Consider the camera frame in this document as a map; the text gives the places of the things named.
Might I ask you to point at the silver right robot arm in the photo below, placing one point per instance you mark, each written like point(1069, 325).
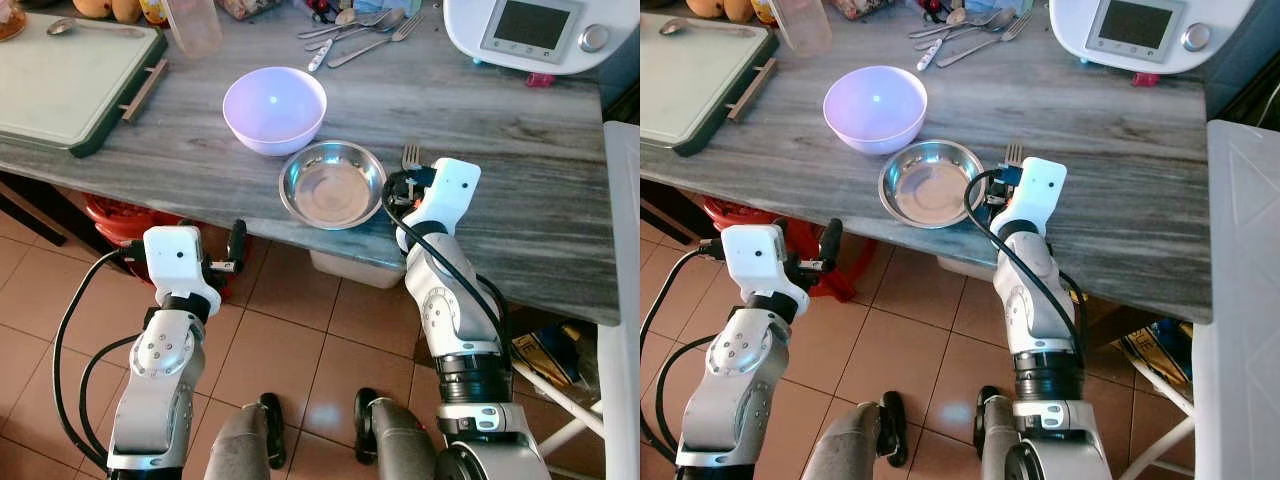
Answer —
point(1045, 320)
point(460, 320)

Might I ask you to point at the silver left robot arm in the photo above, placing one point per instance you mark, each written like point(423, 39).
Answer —
point(160, 390)
point(735, 390)

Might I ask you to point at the red plastic bucket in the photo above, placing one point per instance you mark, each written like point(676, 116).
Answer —
point(840, 285)
point(120, 218)

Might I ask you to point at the shallow stainless steel bowl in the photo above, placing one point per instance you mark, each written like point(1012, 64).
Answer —
point(932, 187)
point(332, 188)

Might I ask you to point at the white plastic container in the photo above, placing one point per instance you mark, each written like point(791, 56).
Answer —
point(965, 268)
point(350, 270)

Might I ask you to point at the pale lilac plastic bowl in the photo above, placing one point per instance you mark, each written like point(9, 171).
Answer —
point(875, 108)
point(274, 110)

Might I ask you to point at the long steel fork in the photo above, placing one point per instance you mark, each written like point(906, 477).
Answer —
point(405, 30)
point(1012, 30)

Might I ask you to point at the small red object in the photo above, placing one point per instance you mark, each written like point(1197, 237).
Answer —
point(1145, 80)
point(540, 80)

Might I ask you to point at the white green-rimmed cutting board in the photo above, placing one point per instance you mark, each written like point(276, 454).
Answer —
point(695, 85)
point(70, 85)

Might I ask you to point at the grey left robot leg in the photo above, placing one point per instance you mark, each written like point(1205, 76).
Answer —
point(240, 440)
point(850, 440)

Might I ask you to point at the grey robot leg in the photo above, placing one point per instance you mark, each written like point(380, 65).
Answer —
point(395, 440)
point(995, 440)
point(850, 440)
point(240, 440)

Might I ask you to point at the white kitchen appliance with display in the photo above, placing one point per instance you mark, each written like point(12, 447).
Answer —
point(1160, 35)
point(560, 35)

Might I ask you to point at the clear plastic tumbler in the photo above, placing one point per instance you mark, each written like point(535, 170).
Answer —
point(195, 28)
point(802, 28)

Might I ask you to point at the yellow and blue bag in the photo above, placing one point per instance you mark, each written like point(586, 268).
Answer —
point(1160, 355)
point(555, 355)

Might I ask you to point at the orange fruits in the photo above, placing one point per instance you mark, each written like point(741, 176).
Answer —
point(720, 8)
point(105, 8)

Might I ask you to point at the steel spoon on board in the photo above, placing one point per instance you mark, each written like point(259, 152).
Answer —
point(62, 26)
point(673, 26)

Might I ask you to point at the grey right robot leg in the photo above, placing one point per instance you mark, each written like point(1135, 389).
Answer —
point(395, 440)
point(995, 440)

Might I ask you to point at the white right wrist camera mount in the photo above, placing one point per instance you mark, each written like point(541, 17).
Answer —
point(450, 195)
point(1040, 190)

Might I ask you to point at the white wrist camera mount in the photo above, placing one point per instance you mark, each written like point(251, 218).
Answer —
point(755, 260)
point(450, 195)
point(1040, 190)
point(175, 262)

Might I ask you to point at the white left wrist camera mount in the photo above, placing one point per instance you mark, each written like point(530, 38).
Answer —
point(755, 260)
point(175, 262)

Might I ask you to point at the white tube frame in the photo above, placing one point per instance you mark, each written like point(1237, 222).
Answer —
point(570, 395)
point(1165, 395)

